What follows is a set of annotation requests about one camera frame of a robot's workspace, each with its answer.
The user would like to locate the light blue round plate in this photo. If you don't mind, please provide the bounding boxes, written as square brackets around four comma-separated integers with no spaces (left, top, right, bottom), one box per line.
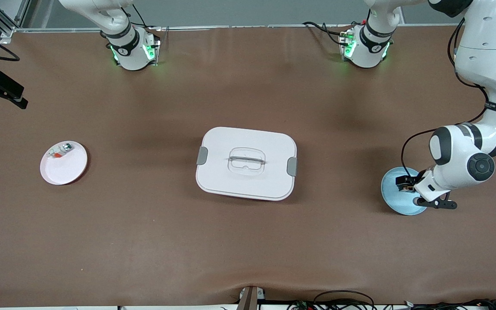
[381,167,429,216]

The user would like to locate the pale pink round plate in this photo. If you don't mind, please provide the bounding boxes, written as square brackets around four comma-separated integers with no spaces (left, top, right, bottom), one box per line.
[40,141,88,186]

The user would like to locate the white lidded storage box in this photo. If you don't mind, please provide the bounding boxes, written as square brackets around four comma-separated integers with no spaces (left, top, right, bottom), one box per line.
[195,127,298,202]

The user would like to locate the aluminium frame post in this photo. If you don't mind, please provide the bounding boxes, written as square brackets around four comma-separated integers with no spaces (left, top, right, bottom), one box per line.
[0,0,31,41]

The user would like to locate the black looped cable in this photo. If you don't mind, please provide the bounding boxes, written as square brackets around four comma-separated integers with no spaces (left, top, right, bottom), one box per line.
[313,290,376,310]

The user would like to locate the black cable bundle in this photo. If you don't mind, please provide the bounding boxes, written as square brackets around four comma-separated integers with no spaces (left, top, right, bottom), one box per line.
[403,298,496,310]

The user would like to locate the black arm base cables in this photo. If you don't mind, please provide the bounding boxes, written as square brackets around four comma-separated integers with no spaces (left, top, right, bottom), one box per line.
[303,22,347,46]

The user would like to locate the aluminium camera post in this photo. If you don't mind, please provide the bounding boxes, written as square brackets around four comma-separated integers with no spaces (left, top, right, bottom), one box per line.
[237,286,267,310]

